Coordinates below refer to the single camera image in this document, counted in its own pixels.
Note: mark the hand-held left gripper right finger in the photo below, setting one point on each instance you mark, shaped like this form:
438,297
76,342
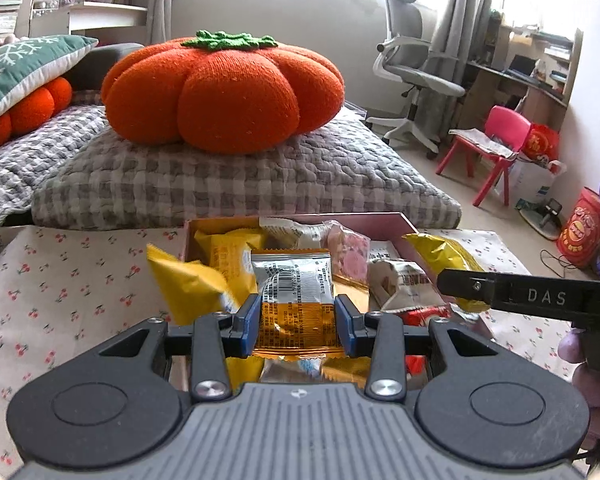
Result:
347,325

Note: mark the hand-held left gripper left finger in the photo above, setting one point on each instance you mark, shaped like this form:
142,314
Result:
247,325

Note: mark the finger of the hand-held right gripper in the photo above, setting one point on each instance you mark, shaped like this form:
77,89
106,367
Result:
510,292

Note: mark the orange silver snack packet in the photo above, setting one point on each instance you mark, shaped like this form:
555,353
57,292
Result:
295,310

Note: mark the blue white snack packet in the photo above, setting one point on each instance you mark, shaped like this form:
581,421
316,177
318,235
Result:
290,372

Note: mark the pink snack packet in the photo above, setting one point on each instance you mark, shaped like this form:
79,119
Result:
350,255

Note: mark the small yellow snack packet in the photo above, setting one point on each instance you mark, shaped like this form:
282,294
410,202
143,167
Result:
230,255

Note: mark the white nut snack packet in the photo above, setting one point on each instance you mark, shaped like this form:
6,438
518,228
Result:
405,280

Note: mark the red white snack packet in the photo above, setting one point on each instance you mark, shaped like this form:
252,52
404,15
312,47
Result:
422,316

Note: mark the yellow printed snack packet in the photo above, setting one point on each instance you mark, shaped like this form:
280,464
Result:
440,252

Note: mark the small white snack packet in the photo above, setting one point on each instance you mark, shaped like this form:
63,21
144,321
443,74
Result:
385,250

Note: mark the pink cardboard box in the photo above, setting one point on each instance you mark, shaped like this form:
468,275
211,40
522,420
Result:
380,222

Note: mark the person's right hand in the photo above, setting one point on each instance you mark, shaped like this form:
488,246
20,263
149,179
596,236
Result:
592,385

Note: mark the black floor device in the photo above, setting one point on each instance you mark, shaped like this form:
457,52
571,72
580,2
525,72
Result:
542,217

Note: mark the red snack bag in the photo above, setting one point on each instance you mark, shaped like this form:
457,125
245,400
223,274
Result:
580,225

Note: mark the white shopping bag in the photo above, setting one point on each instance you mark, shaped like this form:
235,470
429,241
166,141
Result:
530,182

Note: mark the grey checked quilted pillow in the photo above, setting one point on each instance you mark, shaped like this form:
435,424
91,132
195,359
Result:
280,180

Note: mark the small red gift bag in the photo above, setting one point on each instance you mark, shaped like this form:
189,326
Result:
540,142

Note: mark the newspaper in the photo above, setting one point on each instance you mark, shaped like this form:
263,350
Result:
480,140

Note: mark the pink plastic child chair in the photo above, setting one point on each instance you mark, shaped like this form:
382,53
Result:
505,122

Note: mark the cherry print cloth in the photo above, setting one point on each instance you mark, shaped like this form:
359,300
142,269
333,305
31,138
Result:
80,280

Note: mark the wooden desk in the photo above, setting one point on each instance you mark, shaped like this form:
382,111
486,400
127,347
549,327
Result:
530,90

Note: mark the grey office chair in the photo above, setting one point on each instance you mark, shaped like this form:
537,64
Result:
430,80

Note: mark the large orange pumpkin cushion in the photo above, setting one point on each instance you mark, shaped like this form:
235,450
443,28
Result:
220,95

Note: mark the grey checked blanket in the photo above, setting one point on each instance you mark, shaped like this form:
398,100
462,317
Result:
20,170

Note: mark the grey window curtain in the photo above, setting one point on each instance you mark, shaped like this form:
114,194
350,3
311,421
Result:
465,5

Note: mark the dark grey sofa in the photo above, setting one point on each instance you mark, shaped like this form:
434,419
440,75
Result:
105,62

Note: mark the small orange pumpkin cushion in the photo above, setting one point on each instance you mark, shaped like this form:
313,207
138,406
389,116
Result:
30,110

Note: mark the green snowflake pillow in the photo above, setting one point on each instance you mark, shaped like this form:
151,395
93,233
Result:
25,70

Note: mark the white bookshelf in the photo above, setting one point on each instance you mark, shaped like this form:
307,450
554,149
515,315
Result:
105,15

